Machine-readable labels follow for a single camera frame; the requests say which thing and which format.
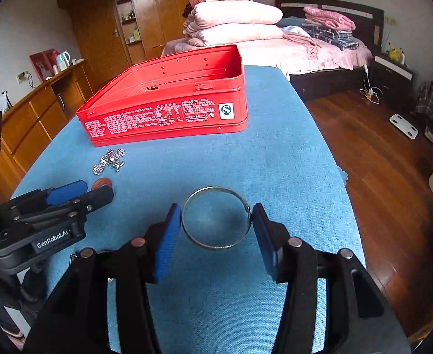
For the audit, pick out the dark nightstand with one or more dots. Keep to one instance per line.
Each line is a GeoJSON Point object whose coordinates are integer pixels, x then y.
{"type": "Point", "coordinates": [391, 77]}

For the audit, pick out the red tin box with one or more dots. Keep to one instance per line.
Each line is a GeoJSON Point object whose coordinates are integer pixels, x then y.
{"type": "Point", "coordinates": [164, 118]}

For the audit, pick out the folded pink clothing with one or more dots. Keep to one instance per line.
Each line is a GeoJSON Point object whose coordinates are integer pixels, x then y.
{"type": "Point", "coordinates": [329, 16]}

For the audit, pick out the blue pillow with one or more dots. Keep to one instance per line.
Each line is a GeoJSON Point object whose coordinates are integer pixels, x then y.
{"type": "Point", "coordinates": [290, 21]}

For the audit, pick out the folded pink quilt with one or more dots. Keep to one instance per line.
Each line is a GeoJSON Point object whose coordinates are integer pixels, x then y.
{"type": "Point", "coordinates": [234, 14]}
{"type": "Point", "coordinates": [238, 34]}

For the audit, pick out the wooden door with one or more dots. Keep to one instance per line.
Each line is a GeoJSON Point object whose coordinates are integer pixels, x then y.
{"type": "Point", "coordinates": [98, 44]}

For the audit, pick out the wooden sideboard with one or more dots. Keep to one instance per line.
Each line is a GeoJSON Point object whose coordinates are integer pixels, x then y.
{"type": "Point", "coordinates": [28, 125]}

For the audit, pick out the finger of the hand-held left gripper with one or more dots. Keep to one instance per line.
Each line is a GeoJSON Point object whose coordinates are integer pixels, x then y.
{"type": "Point", "coordinates": [67, 193]}
{"type": "Point", "coordinates": [91, 201]}

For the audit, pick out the blue tablecloth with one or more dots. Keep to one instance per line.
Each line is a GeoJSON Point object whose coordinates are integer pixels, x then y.
{"type": "Point", "coordinates": [209, 162]}

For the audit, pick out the white cloth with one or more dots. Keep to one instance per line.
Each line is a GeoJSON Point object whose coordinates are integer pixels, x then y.
{"type": "Point", "coordinates": [292, 30]}

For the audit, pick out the white bathroom scale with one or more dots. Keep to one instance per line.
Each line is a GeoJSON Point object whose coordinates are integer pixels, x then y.
{"type": "Point", "coordinates": [403, 126]}

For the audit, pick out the pink fringed scarf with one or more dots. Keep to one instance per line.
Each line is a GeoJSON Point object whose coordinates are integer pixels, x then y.
{"type": "Point", "coordinates": [301, 42]}

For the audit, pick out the thin silver bangle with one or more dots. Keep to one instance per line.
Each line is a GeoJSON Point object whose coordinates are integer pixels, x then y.
{"type": "Point", "coordinates": [218, 246]}

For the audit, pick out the red picture frame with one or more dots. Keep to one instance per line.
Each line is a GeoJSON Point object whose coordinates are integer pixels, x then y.
{"type": "Point", "coordinates": [41, 64]}

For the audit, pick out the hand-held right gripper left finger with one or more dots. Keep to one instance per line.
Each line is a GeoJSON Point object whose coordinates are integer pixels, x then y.
{"type": "Point", "coordinates": [166, 247]}

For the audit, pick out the folded plaid clothing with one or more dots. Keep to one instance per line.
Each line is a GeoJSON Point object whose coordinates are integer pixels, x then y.
{"type": "Point", "coordinates": [334, 38]}

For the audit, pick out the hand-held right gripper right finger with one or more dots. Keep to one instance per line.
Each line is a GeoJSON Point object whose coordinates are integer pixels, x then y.
{"type": "Point", "coordinates": [266, 247]}

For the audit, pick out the pale blue kettle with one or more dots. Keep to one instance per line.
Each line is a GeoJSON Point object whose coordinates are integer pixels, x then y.
{"type": "Point", "coordinates": [63, 59]}

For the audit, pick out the wall socket with plug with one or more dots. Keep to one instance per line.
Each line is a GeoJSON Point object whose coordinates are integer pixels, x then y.
{"type": "Point", "coordinates": [21, 76]}

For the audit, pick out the pink bedspread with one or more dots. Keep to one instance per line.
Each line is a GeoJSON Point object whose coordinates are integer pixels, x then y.
{"type": "Point", "coordinates": [268, 55]}

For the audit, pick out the yellow wall socket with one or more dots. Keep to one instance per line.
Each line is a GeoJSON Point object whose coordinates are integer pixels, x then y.
{"type": "Point", "coordinates": [389, 20]}

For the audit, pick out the wooden wardrobe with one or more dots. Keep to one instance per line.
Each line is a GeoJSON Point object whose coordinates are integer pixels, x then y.
{"type": "Point", "coordinates": [172, 7]}

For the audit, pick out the yellow plush toy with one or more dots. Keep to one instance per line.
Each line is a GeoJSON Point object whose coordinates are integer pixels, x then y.
{"type": "Point", "coordinates": [394, 52]}

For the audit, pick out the dark wooden bed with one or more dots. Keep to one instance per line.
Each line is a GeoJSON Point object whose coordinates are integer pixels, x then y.
{"type": "Point", "coordinates": [364, 11]}

